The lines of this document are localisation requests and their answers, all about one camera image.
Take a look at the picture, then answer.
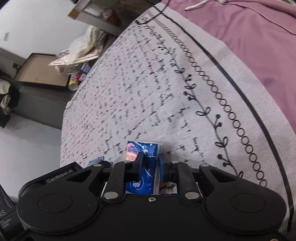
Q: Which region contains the blue knitted cloth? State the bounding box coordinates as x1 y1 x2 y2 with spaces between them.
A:
87 156 105 167

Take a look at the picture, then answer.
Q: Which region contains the black framed board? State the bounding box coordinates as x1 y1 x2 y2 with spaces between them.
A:
14 53 69 88

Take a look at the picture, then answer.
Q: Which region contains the pink bed sheet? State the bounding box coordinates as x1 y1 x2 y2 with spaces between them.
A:
163 1 295 128

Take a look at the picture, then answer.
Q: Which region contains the white patterned bed blanket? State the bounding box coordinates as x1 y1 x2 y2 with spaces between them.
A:
60 3 295 232

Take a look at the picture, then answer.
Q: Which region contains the blue tissue pack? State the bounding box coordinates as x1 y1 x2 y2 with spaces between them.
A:
126 141 162 195

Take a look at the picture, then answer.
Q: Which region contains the black cable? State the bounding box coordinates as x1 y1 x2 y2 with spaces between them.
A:
135 0 173 25

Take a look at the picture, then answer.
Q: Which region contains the black white hanging jacket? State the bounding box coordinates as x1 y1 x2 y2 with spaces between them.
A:
0 79 20 128

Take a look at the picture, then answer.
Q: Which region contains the white desk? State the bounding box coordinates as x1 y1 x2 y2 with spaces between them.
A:
68 0 123 36

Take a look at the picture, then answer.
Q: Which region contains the paper cup on floor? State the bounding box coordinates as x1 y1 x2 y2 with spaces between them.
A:
68 77 79 91

